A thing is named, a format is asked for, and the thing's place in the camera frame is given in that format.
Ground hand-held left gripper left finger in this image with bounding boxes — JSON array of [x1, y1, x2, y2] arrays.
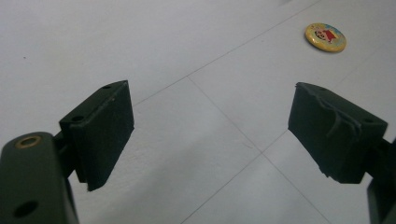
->
[[53, 79, 135, 192]]

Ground yellow round cartoon badge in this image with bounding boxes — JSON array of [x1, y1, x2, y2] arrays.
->
[[304, 22, 347, 53]]

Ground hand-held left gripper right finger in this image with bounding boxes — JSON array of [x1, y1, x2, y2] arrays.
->
[[288, 81, 396, 185]]

